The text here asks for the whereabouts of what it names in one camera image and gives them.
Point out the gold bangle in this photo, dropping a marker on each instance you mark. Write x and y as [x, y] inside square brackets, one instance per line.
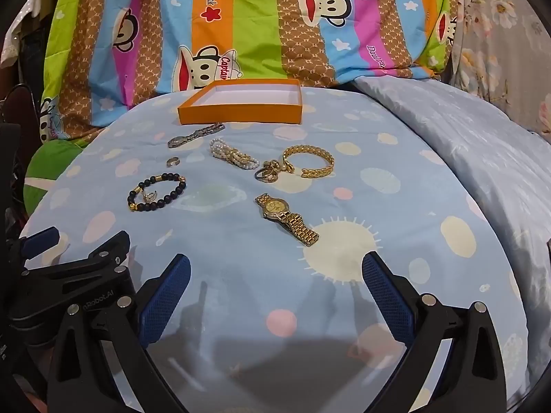
[316, 172]

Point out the light blue quilt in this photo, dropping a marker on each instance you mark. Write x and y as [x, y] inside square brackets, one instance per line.
[473, 146]

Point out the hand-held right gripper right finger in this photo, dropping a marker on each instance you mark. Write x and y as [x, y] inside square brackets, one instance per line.
[387, 297]

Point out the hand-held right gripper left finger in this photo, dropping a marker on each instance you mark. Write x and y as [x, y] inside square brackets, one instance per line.
[165, 301]

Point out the gold wristwatch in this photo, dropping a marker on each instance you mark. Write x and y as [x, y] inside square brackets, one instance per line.
[273, 206]

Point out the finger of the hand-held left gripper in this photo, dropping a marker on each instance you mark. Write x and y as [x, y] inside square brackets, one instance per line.
[99, 262]
[41, 241]

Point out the blue polka dot sheet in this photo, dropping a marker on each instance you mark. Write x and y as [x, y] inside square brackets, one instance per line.
[241, 241]

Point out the striped cartoon monkey blanket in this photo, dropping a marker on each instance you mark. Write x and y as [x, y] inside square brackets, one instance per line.
[258, 30]

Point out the small gold charm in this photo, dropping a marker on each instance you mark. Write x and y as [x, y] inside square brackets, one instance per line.
[176, 142]

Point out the orange cardboard box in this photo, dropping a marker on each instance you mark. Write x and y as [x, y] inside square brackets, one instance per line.
[241, 114]

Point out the green pillow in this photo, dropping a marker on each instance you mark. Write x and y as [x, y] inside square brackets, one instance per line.
[47, 167]

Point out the dark cloth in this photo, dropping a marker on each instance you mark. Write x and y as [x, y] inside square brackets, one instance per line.
[21, 51]

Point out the grey floral cloth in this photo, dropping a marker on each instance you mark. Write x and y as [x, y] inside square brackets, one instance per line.
[495, 30]

